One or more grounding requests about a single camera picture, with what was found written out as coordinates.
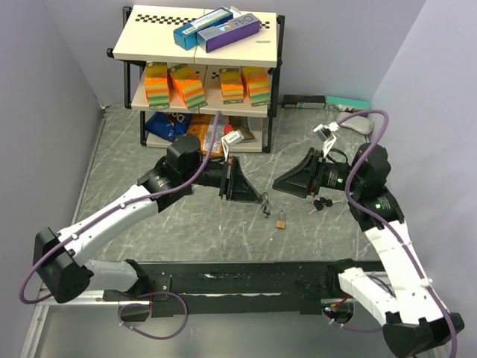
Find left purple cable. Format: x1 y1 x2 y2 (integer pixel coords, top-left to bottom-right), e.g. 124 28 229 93
19 110 224 340

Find black-headed keys on table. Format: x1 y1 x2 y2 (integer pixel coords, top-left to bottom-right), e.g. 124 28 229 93
309 197 341 215

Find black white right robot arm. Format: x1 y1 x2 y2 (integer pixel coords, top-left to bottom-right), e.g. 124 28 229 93
273 143 464 357

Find brown snack bag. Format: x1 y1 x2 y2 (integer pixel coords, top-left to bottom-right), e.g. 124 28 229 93
229 116 256 141

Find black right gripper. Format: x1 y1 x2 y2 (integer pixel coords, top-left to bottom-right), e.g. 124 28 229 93
272 147 363 198

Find sponge pack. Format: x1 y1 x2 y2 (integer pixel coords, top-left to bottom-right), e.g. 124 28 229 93
168 63 208 110
241 66 271 107
219 67 244 104
144 62 171 108

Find blue chips bag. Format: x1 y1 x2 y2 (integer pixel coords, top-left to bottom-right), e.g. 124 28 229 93
145 112 192 142

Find sponge pack far right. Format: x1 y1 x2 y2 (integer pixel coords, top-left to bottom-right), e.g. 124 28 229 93
241 66 271 107

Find orange snack bag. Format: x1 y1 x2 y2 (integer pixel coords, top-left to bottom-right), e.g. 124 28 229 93
186 114 229 157

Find aluminium rail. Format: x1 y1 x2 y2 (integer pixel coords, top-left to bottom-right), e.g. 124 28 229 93
20 271 124 358

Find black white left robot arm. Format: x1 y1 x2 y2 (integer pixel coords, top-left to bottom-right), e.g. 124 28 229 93
34 135 265 304

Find black flat box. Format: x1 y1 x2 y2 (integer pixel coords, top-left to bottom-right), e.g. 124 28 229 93
281 95 326 110

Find teal white box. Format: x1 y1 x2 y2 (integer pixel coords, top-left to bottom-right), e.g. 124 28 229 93
324 95 370 113

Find sponge pack far left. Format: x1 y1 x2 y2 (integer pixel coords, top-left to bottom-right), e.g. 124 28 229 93
144 62 171 108

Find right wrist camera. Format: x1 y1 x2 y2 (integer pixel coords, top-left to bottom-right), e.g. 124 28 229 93
313 122 340 158

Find three-tier shelf rack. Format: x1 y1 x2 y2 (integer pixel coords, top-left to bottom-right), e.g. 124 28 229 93
107 4 285 153

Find purple box on shelf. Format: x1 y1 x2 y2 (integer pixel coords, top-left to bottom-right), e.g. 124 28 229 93
197 13 262 53

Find black-headed key bunch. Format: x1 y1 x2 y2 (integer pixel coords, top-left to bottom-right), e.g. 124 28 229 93
261 192 271 217

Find blue box on shelf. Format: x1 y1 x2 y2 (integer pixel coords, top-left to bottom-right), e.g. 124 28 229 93
173 7 233 50

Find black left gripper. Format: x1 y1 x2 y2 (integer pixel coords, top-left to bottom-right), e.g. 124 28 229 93
183 156 262 204

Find brass padlock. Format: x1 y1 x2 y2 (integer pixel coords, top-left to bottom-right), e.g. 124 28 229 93
276 210 287 230

